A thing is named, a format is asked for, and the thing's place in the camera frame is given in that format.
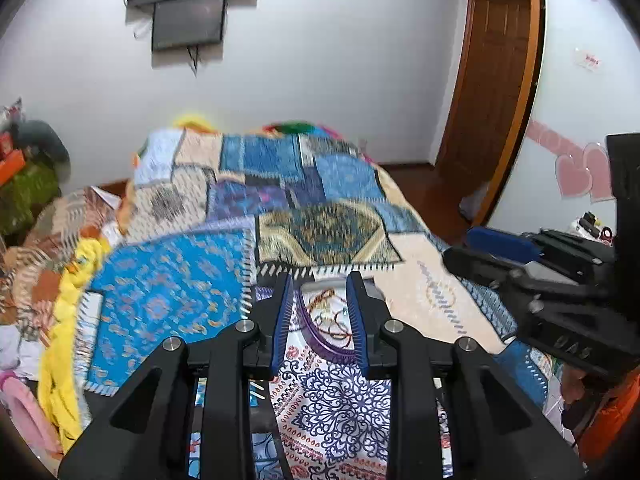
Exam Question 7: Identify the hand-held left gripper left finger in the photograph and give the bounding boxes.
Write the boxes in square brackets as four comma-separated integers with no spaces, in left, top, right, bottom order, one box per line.
[57,272,296,480]

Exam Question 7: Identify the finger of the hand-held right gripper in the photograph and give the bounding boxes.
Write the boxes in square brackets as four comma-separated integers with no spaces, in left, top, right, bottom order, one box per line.
[466,226,618,281]
[442,246,556,326]

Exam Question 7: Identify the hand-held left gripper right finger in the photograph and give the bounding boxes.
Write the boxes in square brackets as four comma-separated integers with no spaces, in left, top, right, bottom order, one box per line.
[346,271,587,480]

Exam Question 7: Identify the red bead bracelet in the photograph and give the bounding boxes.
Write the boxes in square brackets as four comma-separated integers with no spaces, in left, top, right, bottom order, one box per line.
[311,294,354,342]

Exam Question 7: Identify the purple heart-shaped box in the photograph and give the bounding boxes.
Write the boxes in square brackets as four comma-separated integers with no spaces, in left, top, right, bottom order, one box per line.
[298,280,387,362]

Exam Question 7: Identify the person's right hand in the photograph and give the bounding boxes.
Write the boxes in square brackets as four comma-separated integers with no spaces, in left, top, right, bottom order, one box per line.
[562,364,590,405]

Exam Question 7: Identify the pink heart stickers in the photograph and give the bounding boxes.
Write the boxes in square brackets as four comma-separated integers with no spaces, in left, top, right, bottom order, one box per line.
[555,142,614,204]

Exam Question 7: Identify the patchwork blanket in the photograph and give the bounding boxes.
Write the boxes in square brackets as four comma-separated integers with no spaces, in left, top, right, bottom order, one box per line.
[80,127,566,480]

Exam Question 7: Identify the brown wooden door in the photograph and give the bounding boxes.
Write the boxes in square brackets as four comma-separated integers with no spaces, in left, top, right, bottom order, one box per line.
[434,0,534,212]

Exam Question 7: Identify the white sliding wardrobe door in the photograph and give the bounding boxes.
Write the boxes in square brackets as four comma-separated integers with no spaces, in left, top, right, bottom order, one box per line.
[486,0,640,241]

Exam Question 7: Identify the colourful bright blanket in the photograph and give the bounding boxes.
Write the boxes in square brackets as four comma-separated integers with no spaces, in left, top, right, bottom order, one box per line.
[172,112,352,142]

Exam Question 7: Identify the paper note with red print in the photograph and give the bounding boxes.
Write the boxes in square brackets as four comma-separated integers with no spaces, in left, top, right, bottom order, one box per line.
[574,47,604,74]

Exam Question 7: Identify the yellow cloth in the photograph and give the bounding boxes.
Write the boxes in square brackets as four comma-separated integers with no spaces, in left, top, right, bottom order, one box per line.
[37,236,114,454]

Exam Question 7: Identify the orange striped blanket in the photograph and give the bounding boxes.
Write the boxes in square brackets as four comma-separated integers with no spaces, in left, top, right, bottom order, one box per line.
[0,186,127,327]

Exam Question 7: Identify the green cloth-covered stand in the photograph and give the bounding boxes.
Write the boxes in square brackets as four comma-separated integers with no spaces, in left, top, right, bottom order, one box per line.
[0,162,62,237]

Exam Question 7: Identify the grey plush pillow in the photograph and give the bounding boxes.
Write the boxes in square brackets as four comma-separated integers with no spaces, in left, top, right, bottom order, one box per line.
[14,119,71,167]

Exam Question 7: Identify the small black monitor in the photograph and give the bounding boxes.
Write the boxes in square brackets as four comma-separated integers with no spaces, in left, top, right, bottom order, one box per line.
[151,0,227,52]

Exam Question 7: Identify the orange box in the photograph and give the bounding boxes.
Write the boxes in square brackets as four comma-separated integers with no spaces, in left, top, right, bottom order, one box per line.
[0,149,26,187]

